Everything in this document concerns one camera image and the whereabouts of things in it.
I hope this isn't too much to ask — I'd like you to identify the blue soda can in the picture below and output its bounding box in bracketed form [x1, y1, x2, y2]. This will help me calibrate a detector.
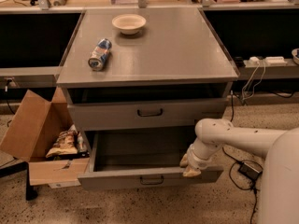
[88, 38, 112, 71]

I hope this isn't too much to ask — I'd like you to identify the grey drawer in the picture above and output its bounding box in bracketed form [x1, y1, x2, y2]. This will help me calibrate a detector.
[78, 127, 223, 190]
[68, 98, 227, 131]

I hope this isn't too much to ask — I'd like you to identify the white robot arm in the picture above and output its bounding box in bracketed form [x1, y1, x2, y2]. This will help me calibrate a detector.
[180, 119, 299, 224]

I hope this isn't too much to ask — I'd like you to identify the black power adapter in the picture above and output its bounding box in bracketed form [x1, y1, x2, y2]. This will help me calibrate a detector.
[238, 162, 262, 181]

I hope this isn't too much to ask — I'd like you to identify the grey drawer cabinet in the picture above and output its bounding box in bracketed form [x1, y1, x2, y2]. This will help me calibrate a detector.
[56, 7, 240, 135]

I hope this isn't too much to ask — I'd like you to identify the chip bag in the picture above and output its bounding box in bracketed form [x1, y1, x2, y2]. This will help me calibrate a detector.
[46, 131, 78, 158]

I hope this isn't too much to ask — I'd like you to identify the grey top drawer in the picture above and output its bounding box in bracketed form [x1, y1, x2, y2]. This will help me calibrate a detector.
[68, 98, 227, 131]

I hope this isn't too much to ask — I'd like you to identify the black floor cable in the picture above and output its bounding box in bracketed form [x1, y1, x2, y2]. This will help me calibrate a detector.
[221, 91, 263, 224]

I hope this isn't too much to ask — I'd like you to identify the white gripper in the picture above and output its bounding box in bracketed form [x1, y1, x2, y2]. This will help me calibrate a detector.
[179, 140, 219, 177]

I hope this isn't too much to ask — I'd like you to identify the black stand leg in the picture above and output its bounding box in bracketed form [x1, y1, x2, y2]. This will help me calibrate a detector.
[0, 161, 39, 202]

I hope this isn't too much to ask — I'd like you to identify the white bowl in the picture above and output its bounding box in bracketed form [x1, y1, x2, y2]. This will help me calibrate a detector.
[112, 14, 147, 35]

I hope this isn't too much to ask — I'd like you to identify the white power strip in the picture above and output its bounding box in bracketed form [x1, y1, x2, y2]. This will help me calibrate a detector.
[249, 56, 287, 66]

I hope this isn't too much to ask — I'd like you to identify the brown cardboard box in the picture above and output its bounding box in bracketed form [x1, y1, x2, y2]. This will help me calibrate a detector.
[0, 88, 89, 189]

